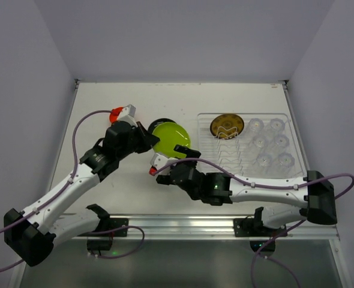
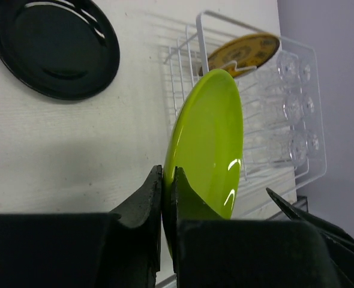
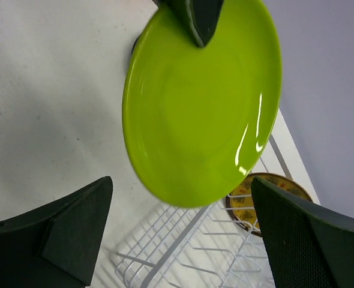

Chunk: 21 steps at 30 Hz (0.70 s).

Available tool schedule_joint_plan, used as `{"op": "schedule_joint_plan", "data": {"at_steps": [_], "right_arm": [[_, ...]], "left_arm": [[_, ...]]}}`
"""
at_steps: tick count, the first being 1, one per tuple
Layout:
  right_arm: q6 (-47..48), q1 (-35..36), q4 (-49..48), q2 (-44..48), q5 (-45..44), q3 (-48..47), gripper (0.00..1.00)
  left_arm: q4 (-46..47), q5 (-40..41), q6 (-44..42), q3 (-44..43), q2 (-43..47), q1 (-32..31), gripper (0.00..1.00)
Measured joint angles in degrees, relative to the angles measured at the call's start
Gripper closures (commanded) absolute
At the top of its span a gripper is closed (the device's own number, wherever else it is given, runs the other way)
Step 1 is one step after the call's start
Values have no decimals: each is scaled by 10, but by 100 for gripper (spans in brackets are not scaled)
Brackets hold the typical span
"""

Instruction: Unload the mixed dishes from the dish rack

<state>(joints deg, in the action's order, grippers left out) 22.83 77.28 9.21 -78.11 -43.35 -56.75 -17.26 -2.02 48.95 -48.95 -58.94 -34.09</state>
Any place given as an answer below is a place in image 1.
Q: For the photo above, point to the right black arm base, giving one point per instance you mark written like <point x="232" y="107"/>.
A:
<point x="252" y="227"/>

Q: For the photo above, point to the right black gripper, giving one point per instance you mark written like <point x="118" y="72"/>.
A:
<point x="173" y="169"/>

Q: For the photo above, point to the green plate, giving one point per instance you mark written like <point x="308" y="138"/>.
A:
<point x="170" y="135"/>

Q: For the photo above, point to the orange plastic bowl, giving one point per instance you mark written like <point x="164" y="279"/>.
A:
<point x="116" y="114"/>

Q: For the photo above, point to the black plate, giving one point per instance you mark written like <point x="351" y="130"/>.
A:
<point x="158" y="122"/>

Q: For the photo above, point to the yellow patterned plate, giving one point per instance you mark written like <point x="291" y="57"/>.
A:
<point x="226" y="126"/>

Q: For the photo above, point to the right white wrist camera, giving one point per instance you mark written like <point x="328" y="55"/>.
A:
<point x="158" y="161"/>

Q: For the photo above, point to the clear plastic dish rack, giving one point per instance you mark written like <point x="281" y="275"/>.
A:
<point x="235" y="155"/>

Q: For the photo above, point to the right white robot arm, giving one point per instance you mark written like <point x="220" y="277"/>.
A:
<point x="309" y="198"/>

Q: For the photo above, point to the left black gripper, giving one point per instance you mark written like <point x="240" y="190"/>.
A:
<point x="141" y="138"/>

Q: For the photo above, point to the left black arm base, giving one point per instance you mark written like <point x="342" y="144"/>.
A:
<point x="114" y="228"/>

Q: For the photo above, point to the aluminium front rail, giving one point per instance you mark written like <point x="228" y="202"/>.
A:
<point x="214" y="227"/>

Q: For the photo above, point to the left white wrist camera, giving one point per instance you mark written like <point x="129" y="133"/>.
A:
<point x="127" y="114"/>

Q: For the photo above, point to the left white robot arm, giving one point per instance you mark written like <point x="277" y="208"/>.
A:
<point x="34" y="232"/>

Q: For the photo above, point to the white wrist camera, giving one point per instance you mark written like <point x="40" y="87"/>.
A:
<point x="127" y="114"/>
<point x="158" y="161"/>

